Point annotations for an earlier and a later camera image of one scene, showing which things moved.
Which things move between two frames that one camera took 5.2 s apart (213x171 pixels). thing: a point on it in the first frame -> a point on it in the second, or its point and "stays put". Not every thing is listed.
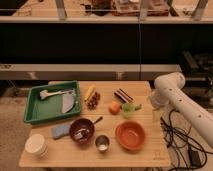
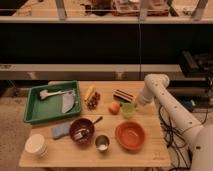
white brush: (44, 93) stays put
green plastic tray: (52, 101) stays put
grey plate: (68, 102) stays put
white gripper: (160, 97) -> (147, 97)
